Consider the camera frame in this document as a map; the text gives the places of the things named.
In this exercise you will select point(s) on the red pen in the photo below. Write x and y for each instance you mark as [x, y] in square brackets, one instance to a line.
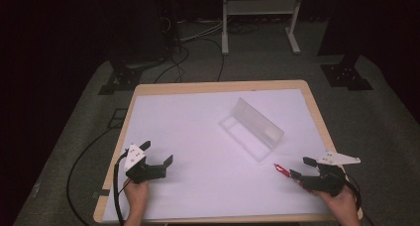
[281, 169]

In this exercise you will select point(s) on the white table sheet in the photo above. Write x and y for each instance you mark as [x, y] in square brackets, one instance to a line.
[198, 136]

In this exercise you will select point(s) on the person's right hand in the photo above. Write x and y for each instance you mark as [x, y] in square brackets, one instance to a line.
[343, 206]

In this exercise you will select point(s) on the black stand base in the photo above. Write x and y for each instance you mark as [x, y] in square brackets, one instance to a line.
[345, 75]
[120, 79]

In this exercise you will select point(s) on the person's left hand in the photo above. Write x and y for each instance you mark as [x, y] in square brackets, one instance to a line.
[137, 196]

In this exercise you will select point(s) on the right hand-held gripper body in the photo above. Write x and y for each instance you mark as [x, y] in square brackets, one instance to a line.
[327, 183]

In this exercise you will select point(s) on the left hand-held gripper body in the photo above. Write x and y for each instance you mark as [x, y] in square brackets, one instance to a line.
[133, 158]

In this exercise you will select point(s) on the clear plastic pencil case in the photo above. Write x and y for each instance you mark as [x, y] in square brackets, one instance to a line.
[254, 127]

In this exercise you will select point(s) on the wooden table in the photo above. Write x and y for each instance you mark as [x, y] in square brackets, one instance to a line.
[218, 86]

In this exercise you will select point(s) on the white metal stand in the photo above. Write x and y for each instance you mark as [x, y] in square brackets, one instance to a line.
[261, 6]

